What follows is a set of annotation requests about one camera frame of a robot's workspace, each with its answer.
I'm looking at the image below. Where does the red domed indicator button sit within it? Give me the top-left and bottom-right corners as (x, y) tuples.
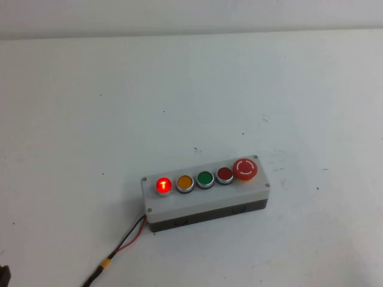
(155, 176), (174, 198)

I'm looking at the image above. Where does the green push button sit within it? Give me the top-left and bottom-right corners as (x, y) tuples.
(196, 170), (215, 190)

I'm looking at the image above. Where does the yellow push button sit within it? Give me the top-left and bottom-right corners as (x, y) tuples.
(175, 175), (194, 195)

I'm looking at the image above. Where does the dark red push button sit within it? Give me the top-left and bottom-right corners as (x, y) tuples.
(215, 167), (235, 185)

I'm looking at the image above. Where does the grey button control box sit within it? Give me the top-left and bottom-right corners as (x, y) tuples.
(140, 154), (271, 234)

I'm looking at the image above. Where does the red emergency stop mushroom button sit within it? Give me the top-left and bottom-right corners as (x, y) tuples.
(233, 158), (257, 182)

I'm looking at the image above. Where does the thin red wire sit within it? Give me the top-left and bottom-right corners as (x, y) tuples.
(114, 219), (148, 255)

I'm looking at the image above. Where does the thin black wire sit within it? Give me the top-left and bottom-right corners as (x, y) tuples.
(108, 215), (147, 261)

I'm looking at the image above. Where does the black sheathed cable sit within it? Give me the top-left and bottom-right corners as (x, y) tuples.
(81, 265), (105, 287)

